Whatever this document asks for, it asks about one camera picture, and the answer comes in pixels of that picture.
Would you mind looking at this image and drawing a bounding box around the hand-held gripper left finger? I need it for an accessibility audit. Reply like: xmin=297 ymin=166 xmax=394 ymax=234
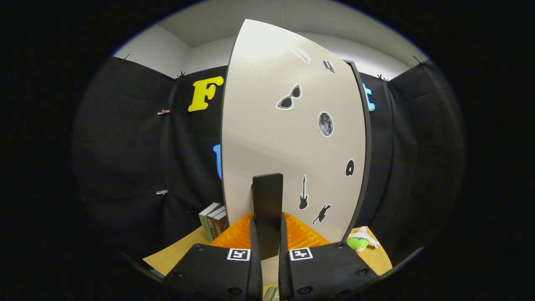
xmin=161 ymin=213 xmax=263 ymax=301

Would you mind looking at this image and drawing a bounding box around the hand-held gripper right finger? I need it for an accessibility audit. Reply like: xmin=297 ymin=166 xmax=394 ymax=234
xmin=278 ymin=212 xmax=379 ymax=301

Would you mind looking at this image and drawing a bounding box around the black door handle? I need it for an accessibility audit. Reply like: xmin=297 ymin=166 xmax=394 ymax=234
xmin=252 ymin=173 xmax=284 ymax=260

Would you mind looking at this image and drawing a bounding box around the beige cabinet door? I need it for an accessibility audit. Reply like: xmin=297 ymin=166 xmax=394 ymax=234
xmin=220 ymin=19 xmax=367 ymax=285

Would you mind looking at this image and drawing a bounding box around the green book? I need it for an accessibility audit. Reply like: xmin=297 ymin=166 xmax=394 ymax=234
xmin=199 ymin=202 xmax=222 ymax=243

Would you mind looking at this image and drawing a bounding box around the pink and green plush toy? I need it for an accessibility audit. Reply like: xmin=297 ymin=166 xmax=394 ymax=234
xmin=346 ymin=226 xmax=380 ymax=253

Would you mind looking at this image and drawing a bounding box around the grey cabinet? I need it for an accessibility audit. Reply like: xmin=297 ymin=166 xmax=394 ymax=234
xmin=343 ymin=60 xmax=372 ymax=243

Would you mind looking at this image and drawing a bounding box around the black backdrop cloth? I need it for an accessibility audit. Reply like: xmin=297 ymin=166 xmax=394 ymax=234
xmin=73 ymin=56 xmax=464 ymax=268

